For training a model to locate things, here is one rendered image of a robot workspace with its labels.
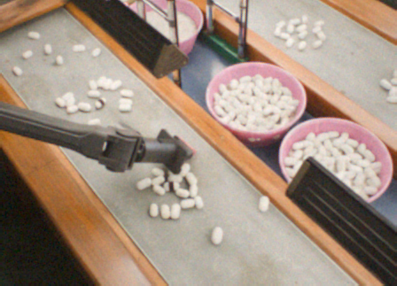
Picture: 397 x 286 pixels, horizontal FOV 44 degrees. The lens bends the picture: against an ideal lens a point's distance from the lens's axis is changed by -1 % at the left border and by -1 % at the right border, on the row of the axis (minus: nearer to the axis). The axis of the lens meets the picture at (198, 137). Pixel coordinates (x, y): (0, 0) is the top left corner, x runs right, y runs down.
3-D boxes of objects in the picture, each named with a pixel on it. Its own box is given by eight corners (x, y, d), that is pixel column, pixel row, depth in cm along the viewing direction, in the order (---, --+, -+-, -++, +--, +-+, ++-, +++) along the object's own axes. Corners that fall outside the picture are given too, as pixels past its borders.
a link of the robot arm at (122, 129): (111, 173, 103) (123, 135, 101) (79, 150, 110) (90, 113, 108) (151, 173, 112) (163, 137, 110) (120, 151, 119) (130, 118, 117)
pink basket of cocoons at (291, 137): (332, 248, 114) (340, 227, 106) (253, 175, 128) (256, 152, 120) (404, 187, 124) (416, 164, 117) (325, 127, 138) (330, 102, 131)
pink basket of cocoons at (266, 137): (276, 171, 128) (280, 147, 121) (189, 133, 138) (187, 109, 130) (315, 105, 143) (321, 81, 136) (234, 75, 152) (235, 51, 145)
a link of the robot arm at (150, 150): (137, 166, 106) (145, 143, 105) (117, 153, 110) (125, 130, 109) (159, 167, 112) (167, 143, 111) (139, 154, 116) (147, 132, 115)
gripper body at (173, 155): (167, 127, 119) (145, 126, 114) (193, 153, 114) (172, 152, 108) (154, 150, 122) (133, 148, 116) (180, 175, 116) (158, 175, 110)
